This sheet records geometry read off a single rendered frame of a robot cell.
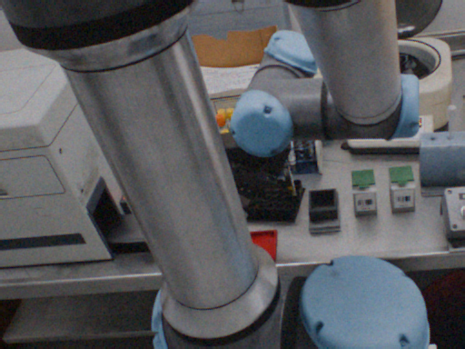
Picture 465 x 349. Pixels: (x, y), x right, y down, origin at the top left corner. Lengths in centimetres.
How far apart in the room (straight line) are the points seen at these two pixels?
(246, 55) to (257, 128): 73
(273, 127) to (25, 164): 43
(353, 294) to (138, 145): 24
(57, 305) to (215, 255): 147
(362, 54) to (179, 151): 16
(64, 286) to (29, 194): 19
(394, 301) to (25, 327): 152
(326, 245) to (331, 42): 54
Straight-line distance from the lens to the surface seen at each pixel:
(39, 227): 97
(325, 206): 93
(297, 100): 61
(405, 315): 48
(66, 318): 182
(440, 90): 105
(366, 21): 37
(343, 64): 42
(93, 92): 34
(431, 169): 94
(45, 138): 84
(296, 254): 88
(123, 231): 97
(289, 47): 69
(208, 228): 41
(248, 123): 60
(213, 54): 134
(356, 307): 48
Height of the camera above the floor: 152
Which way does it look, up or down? 40 degrees down
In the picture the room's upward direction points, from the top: 11 degrees counter-clockwise
